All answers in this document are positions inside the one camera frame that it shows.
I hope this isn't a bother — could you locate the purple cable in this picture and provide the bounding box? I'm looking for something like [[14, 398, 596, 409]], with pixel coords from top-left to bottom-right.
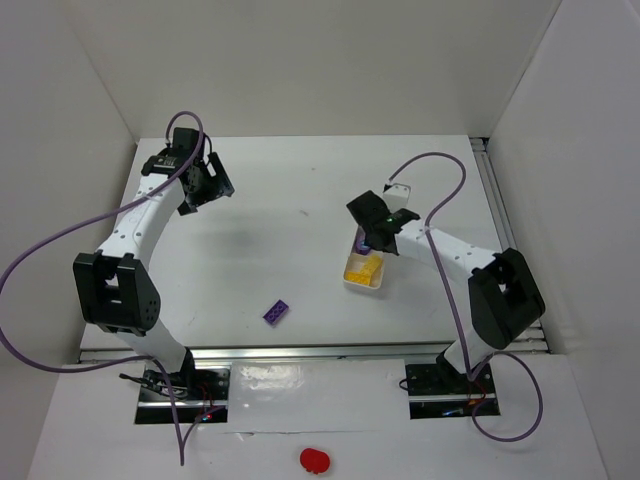
[[0, 110, 207, 466], [388, 152, 544, 442]]

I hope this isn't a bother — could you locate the purple lego brick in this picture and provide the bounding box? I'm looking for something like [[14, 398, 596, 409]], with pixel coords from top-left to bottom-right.
[[262, 299, 290, 327]]

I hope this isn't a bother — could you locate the aluminium rail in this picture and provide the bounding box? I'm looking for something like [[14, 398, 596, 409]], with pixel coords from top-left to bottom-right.
[[469, 137, 550, 354], [79, 338, 549, 363]]

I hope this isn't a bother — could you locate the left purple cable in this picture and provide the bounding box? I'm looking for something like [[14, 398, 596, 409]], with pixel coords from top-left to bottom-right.
[[0, 110, 207, 466]]

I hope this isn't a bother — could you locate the light yellow lego brick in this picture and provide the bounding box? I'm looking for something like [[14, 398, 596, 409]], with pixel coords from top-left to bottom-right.
[[359, 254, 384, 277]]

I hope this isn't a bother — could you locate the red round object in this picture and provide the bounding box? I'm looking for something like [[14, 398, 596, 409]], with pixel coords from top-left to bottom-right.
[[299, 448, 331, 475]]

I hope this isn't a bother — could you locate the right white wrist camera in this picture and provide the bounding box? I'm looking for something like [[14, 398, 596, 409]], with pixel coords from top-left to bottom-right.
[[382, 183, 411, 212]]

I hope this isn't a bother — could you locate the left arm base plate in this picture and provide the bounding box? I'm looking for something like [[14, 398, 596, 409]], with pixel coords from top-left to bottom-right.
[[132, 368, 231, 425]]

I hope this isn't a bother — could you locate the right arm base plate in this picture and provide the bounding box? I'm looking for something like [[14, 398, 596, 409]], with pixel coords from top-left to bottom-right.
[[398, 363, 500, 420]]

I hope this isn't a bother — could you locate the aluminium right side rail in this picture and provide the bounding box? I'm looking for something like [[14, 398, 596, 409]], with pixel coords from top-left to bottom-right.
[[469, 137, 550, 354]]

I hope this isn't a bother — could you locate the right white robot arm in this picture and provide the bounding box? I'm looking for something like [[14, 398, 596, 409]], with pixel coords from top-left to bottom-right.
[[346, 191, 546, 376]]

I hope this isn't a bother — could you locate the white divided plastic container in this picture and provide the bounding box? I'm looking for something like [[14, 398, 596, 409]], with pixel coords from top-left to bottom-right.
[[342, 227, 385, 295]]

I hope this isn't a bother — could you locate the round purple flower lego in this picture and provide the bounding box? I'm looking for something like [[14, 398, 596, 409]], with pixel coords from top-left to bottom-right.
[[353, 238, 371, 255]]

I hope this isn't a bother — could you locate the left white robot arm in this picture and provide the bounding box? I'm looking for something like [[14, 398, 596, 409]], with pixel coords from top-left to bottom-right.
[[73, 128, 234, 378]]

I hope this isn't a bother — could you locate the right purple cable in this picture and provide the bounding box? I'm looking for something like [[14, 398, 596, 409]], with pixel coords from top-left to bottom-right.
[[388, 152, 544, 442]]

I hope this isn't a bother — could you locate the dark yellow lego brick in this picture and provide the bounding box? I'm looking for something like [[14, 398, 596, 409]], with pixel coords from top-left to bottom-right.
[[344, 271, 372, 287]]

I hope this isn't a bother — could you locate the aluminium front rail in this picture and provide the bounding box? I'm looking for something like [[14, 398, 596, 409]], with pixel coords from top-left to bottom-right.
[[79, 338, 549, 363]]

